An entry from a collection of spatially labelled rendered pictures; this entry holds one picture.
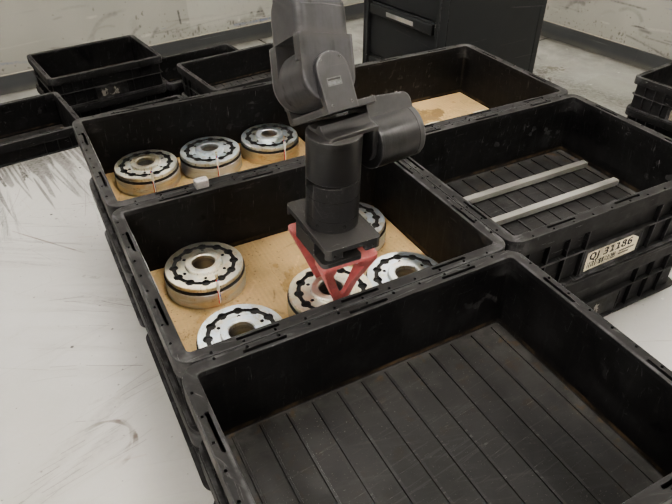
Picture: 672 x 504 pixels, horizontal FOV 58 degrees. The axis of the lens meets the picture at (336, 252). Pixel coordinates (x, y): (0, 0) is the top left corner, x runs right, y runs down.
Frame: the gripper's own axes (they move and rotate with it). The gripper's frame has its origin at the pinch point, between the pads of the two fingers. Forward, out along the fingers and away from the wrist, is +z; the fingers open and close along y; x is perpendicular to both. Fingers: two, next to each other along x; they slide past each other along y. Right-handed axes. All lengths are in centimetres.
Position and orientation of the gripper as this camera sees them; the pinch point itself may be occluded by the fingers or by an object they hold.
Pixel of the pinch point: (330, 283)
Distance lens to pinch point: 71.3
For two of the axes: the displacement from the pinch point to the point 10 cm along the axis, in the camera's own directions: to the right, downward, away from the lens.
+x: -8.8, 2.6, -3.8
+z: -0.2, 7.9, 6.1
